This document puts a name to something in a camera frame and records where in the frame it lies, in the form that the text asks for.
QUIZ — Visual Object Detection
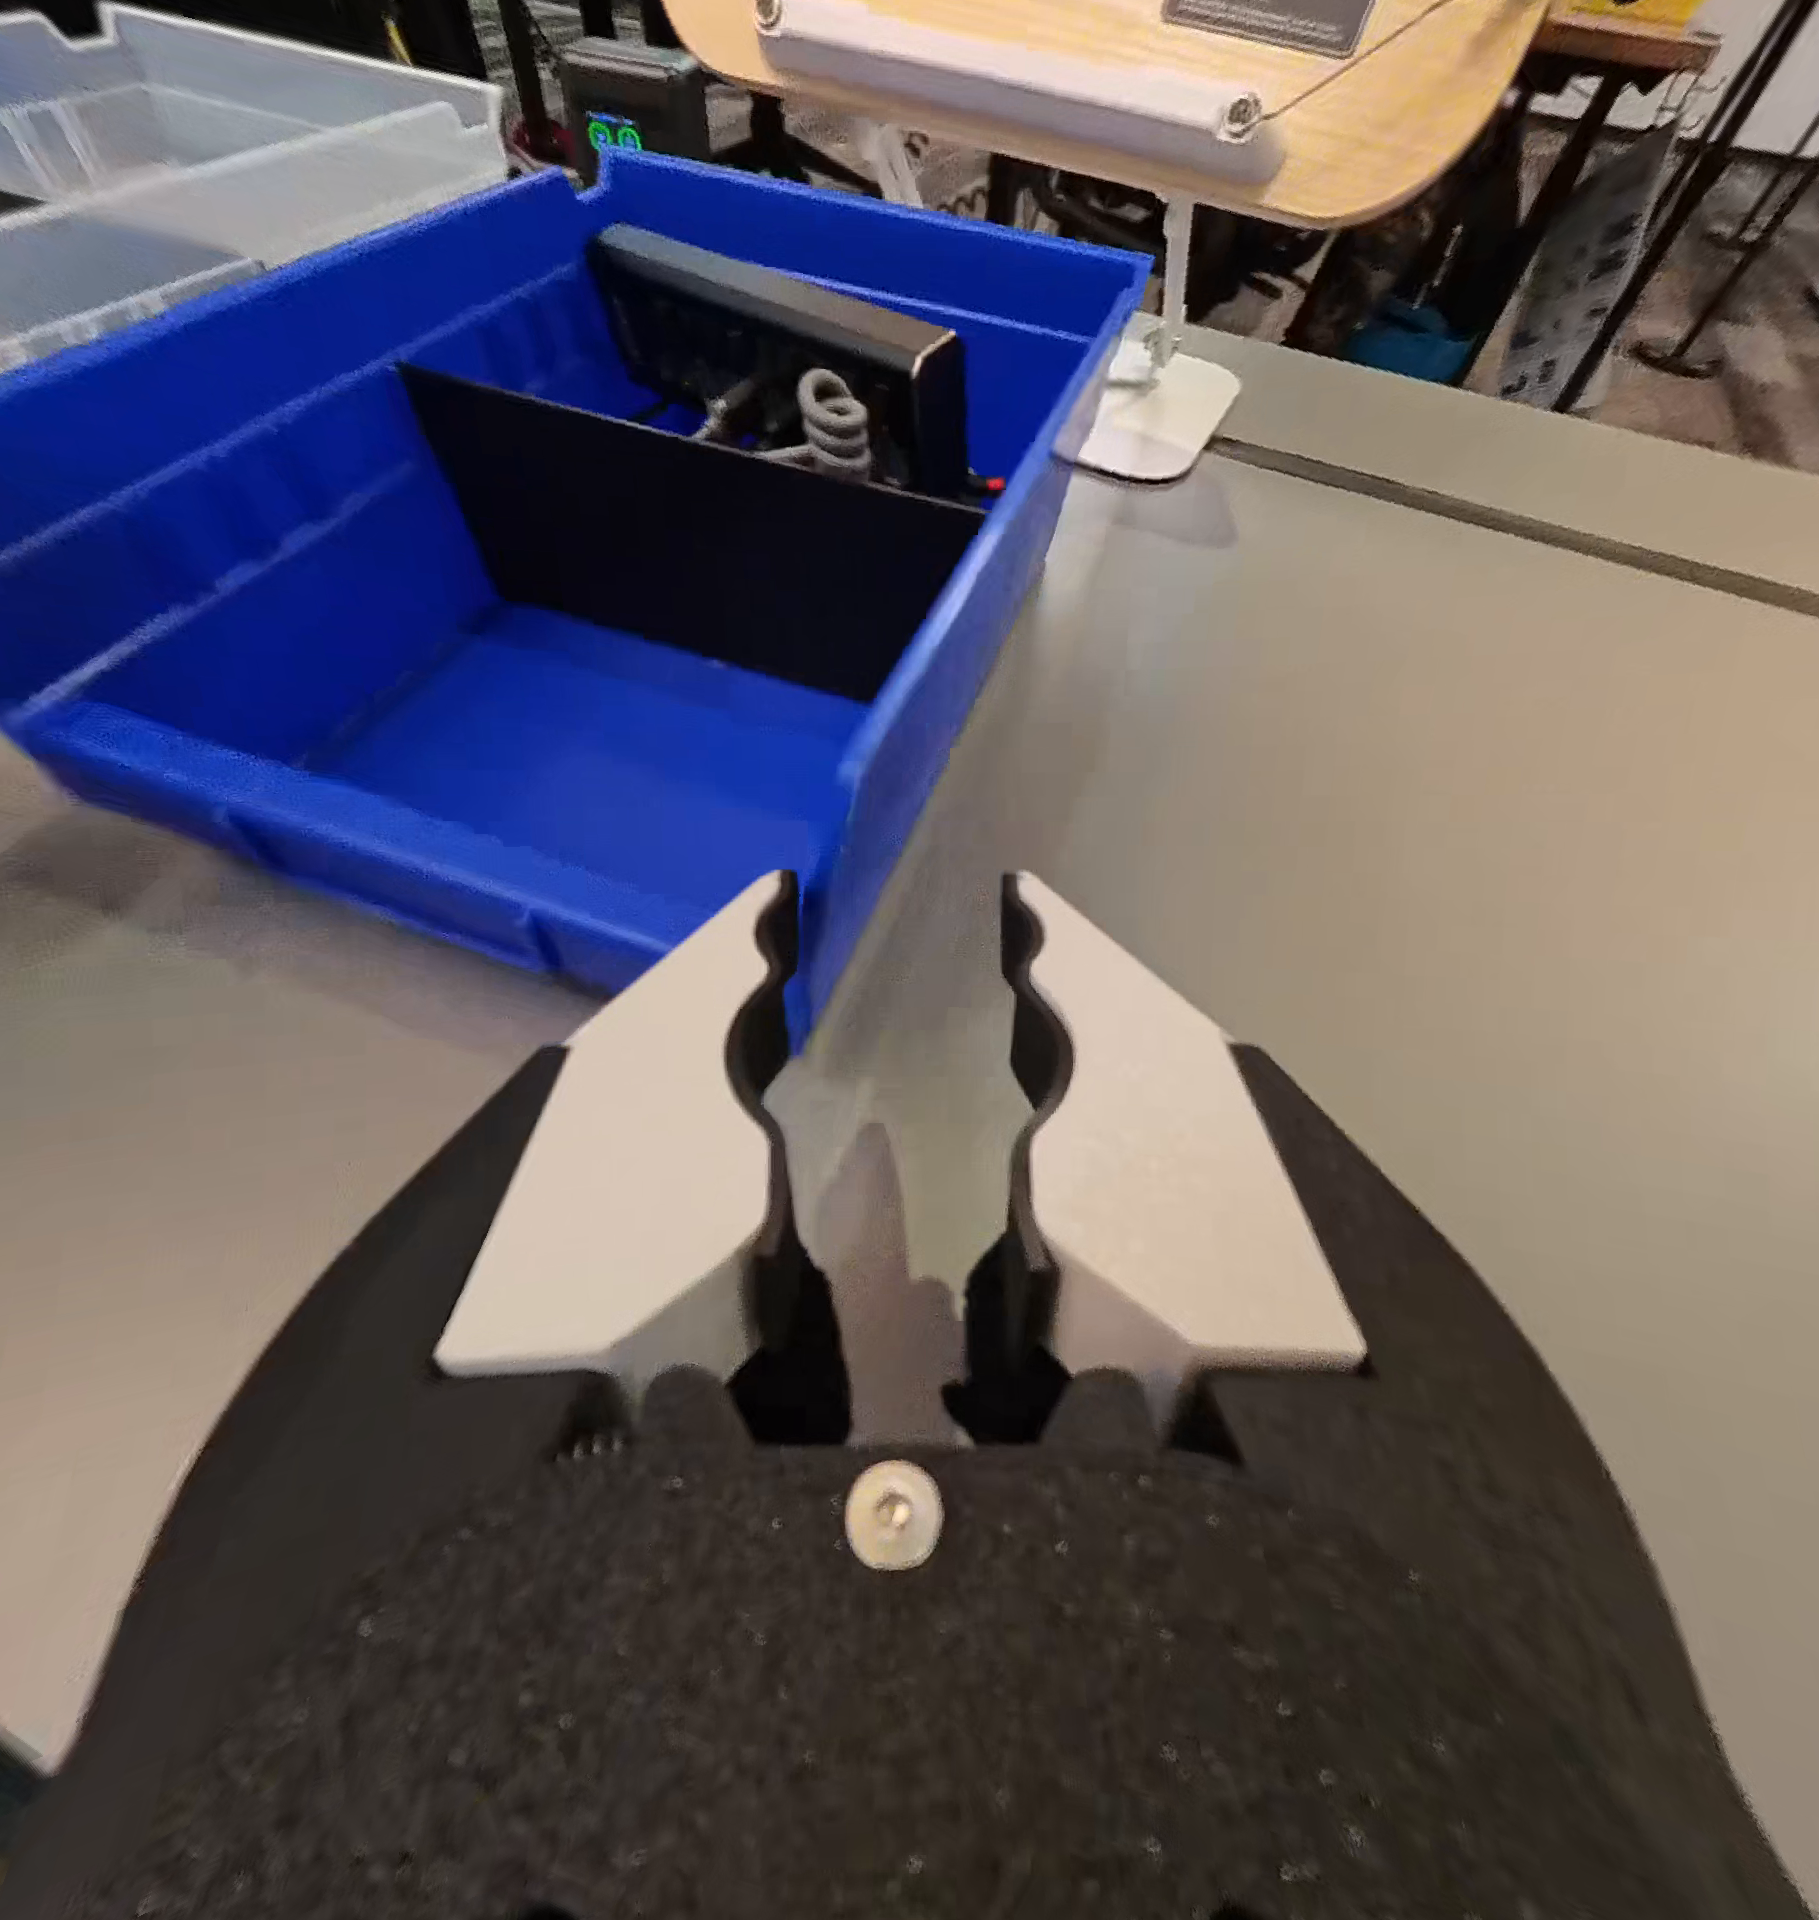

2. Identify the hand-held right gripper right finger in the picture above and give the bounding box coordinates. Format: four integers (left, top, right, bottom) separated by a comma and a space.
943, 870, 1370, 1444

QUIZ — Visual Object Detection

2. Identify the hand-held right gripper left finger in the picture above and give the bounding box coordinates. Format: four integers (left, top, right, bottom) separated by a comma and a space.
434, 870, 855, 1444

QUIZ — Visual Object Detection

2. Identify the blue plastic bin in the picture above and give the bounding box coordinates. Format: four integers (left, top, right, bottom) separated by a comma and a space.
0, 150, 1156, 1037

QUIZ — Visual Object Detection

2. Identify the grey usb cable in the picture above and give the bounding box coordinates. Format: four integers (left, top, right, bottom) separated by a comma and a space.
692, 364, 880, 483

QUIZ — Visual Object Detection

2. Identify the black usb hub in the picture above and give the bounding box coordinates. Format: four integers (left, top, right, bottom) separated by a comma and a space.
592, 224, 964, 497

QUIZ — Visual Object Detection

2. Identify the clear plastic bin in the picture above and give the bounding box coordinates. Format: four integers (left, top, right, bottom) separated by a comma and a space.
0, 4, 509, 393

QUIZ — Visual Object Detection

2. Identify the black bin divider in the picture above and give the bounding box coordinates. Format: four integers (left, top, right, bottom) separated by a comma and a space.
398, 364, 989, 705

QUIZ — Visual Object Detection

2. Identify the wooden book stand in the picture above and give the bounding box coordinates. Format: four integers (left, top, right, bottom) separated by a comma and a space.
660, 0, 1559, 483

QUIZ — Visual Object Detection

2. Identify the black charger with green display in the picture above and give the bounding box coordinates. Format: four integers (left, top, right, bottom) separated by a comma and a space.
553, 41, 704, 184

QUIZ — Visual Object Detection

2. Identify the wooden table with black legs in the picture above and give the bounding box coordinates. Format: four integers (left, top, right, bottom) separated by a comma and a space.
1524, 0, 1819, 414

